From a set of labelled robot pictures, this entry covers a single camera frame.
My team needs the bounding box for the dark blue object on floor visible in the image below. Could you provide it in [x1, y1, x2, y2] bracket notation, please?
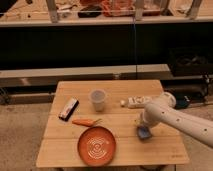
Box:
[175, 96, 190, 109]

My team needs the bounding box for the translucent plastic cup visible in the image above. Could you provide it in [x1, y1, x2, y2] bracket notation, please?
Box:
[89, 89, 106, 112]

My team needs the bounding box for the orange toy carrot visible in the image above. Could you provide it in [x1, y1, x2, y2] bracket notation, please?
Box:
[72, 119, 101, 127]

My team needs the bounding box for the wooden folding table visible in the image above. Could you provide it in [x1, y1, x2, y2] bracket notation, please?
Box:
[36, 80, 189, 168]

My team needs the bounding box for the white blue sponge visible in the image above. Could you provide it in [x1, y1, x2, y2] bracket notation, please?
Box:
[137, 126, 152, 140]

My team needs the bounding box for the orange round plate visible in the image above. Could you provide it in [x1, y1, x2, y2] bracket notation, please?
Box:
[77, 126, 116, 167]

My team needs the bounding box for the black crate on shelf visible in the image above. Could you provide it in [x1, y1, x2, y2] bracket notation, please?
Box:
[168, 47, 213, 76]

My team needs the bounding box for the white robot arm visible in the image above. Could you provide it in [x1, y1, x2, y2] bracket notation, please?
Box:
[141, 92, 213, 148]

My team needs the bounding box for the blue hanging cable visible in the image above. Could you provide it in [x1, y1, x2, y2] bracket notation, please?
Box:
[132, 15, 139, 80]

